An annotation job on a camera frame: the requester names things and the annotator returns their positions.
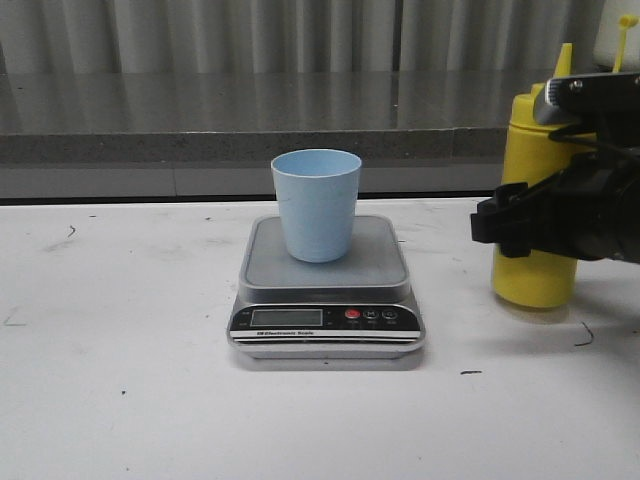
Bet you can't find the grey stone counter shelf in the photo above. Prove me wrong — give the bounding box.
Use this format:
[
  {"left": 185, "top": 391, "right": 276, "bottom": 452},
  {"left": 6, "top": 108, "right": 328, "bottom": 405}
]
[{"left": 1, "top": 70, "right": 548, "bottom": 202}]

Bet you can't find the yellow squeeze bottle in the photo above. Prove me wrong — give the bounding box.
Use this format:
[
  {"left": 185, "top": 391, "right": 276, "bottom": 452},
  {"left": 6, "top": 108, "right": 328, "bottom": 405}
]
[{"left": 490, "top": 14, "right": 640, "bottom": 310}]

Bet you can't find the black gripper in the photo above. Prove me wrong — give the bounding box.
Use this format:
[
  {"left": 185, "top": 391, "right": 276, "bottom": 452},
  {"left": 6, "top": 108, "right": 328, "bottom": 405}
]
[{"left": 470, "top": 151, "right": 639, "bottom": 263}]

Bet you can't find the silver electronic kitchen scale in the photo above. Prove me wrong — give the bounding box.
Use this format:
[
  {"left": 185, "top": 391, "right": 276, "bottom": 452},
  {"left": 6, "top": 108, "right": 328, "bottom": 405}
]
[{"left": 227, "top": 215, "right": 426, "bottom": 370}]

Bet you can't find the white container in background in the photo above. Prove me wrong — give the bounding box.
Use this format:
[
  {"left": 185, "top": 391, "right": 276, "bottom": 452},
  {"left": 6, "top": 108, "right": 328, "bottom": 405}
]
[{"left": 593, "top": 0, "right": 639, "bottom": 71}]

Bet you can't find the light blue plastic cup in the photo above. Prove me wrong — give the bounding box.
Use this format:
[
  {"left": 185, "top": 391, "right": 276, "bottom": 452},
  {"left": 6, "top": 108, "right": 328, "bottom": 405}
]
[{"left": 271, "top": 149, "right": 362, "bottom": 263}]

